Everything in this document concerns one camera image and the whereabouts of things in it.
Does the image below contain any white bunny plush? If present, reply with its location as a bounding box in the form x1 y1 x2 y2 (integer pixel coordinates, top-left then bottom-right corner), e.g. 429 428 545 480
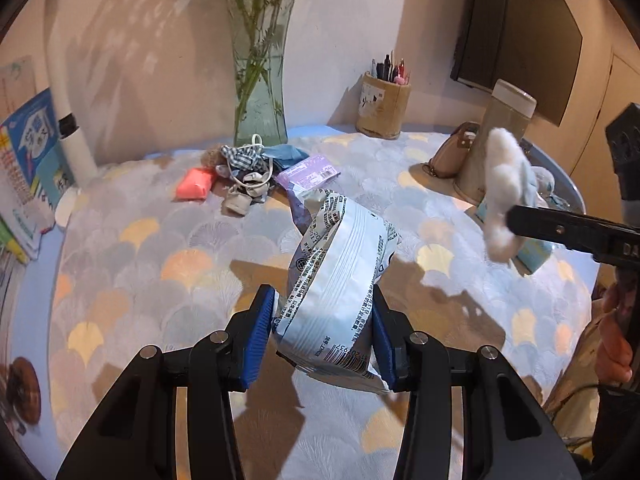
482 127 539 264

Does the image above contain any white wipes packet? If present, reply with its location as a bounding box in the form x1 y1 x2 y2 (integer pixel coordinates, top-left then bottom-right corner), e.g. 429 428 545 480
272 188 400 393

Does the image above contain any plaid hair bow clip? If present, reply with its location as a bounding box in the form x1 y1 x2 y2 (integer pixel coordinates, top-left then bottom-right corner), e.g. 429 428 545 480
220 144 271 177

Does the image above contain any light blue cloth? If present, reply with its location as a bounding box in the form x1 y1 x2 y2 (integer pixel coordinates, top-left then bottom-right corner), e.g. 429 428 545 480
262 144 309 172

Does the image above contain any pink soft block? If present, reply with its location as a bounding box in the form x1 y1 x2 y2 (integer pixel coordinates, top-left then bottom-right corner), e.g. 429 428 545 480
175 168 217 200

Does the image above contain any right hand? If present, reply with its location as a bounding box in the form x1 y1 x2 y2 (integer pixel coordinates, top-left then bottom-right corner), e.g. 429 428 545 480
594 283 634 386

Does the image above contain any blue tissue pack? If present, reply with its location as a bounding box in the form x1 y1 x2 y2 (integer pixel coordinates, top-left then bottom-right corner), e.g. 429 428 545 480
475 200 554 274

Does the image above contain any beige thermos bottle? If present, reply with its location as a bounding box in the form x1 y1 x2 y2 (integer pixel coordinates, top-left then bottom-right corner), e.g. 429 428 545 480
454 79 537 205

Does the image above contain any patterned table mat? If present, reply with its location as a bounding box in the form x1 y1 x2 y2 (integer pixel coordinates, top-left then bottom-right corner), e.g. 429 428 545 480
49 133 598 479

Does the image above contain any tan round handbag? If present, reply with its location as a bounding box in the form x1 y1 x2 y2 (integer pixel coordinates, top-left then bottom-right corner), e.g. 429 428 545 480
423 122 480 179

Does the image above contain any woven pen holder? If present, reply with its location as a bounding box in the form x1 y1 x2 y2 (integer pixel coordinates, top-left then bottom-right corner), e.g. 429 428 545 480
356 51 411 140

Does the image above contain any blue children's book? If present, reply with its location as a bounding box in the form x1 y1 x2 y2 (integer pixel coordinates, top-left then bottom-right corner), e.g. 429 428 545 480
1 89 74 252

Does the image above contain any purple packet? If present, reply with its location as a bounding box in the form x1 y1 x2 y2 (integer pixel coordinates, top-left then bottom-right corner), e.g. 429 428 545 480
276 154 340 191

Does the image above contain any glass flower vase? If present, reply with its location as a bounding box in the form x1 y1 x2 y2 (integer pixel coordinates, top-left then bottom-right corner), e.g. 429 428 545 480
226 0 295 146

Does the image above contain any wall television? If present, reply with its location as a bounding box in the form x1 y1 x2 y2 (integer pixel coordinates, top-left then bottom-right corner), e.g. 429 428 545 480
450 0 582 126

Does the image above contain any white lamp post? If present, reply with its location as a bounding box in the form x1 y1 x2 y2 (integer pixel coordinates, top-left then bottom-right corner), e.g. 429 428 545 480
43 0 99 188

